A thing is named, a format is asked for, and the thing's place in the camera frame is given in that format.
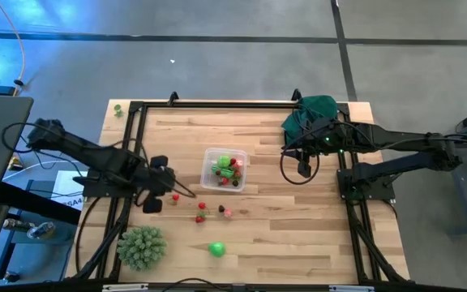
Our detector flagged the dark green cloth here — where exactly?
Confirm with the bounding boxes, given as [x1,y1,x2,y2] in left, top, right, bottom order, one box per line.
[281,95,340,148]

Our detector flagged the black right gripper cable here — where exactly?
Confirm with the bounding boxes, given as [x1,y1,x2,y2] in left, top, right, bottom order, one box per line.
[279,148,320,187]

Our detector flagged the grey metal bracket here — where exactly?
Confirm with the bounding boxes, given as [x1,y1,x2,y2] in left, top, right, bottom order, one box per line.
[101,283,150,292]
[328,284,376,292]

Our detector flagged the yellow cable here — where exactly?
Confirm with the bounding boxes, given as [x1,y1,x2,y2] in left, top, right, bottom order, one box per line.
[0,0,27,97]

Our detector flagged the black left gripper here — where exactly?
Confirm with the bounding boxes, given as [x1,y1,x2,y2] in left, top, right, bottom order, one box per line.
[134,155,197,215]

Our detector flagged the black cable loop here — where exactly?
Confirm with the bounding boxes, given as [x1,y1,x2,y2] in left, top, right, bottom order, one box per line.
[162,277,222,292]

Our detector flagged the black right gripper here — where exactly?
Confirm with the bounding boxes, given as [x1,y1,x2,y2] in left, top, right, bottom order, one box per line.
[285,117,346,178]

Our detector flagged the green toy pear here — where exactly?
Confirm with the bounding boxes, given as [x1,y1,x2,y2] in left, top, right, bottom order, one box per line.
[208,241,227,259]

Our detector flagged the green toy pea pod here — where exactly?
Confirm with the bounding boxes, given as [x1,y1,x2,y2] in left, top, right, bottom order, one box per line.
[211,165,237,178]

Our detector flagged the white printed sign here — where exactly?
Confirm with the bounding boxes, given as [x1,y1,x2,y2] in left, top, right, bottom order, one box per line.
[50,170,85,212]

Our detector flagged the green artificial succulent plant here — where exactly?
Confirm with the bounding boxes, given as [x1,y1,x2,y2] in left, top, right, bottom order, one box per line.
[116,225,168,272]

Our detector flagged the clear plastic tupperware container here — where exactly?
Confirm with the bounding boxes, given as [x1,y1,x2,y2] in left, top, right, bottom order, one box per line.
[199,147,249,192]

